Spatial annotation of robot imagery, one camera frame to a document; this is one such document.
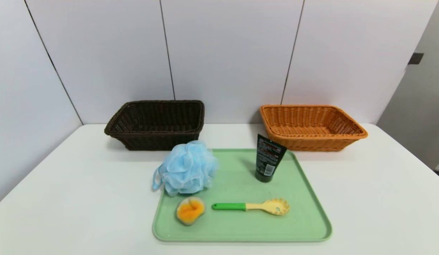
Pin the blue mesh bath loofah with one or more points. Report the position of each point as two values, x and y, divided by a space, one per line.
187 168

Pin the black cosmetic tube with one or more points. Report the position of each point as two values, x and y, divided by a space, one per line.
267 159

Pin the light green plastic tray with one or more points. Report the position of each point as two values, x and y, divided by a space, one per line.
240 226

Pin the dark brown wicker basket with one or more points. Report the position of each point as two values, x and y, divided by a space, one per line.
152 140

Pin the dark wall fixture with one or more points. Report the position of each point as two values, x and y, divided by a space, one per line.
416 58

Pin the orange wicker basket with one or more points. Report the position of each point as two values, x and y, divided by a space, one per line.
311 143

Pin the orange peach half toy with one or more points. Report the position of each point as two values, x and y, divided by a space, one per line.
190 211

